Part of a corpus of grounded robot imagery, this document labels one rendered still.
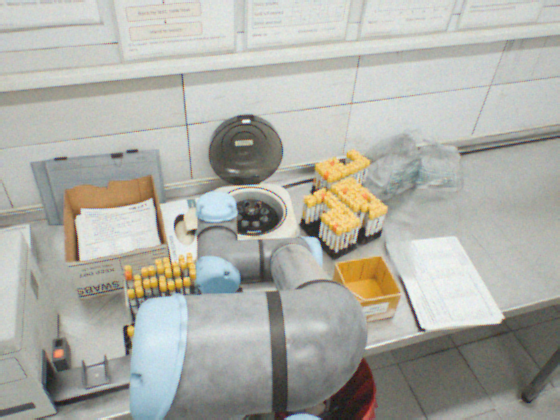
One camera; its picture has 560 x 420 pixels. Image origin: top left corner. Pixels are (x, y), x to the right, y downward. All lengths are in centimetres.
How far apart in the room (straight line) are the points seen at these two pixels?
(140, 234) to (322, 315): 100
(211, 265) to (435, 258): 83
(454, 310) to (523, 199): 60
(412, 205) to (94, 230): 98
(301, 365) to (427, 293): 97
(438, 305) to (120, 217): 91
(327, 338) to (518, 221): 134
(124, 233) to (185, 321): 99
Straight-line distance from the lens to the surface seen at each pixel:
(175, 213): 146
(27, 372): 109
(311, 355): 46
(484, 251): 160
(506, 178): 192
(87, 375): 122
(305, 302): 48
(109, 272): 132
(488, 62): 182
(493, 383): 242
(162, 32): 133
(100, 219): 149
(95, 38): 133
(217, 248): 86
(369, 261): 134
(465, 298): 143
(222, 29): 135
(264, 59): 138
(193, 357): 45
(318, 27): 143
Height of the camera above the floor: 194
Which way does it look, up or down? 43 degrees down
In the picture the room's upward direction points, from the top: 4 degrees clockwise
